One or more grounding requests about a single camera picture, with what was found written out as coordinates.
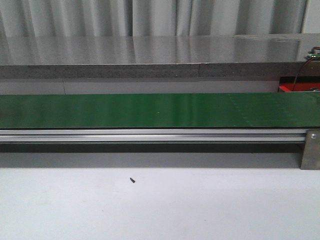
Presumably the grey stone counter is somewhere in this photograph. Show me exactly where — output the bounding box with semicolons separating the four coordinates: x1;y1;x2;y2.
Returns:
0;33;320;79

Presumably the green conveyor belt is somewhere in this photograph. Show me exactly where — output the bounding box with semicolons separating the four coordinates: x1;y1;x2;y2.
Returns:
0;92;320;129

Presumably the red bin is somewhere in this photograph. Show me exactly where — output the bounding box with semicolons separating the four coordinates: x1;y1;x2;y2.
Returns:
278;76;320;92

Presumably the small green circuit board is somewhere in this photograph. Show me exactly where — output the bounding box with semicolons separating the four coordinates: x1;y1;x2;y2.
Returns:
304;47;320;61

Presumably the grey curtain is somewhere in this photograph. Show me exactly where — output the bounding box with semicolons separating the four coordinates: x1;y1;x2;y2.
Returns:
0;0;307;38

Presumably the aluminium conveyor side rail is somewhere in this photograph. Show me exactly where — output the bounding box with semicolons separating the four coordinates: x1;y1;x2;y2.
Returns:
0;128;307;143

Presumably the metal conveyor support bracket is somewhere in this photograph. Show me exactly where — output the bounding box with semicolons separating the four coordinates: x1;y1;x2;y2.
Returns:
300;129;320;170

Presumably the red and black wire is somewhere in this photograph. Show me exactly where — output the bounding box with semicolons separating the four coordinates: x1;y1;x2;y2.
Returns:
291;46;320;93

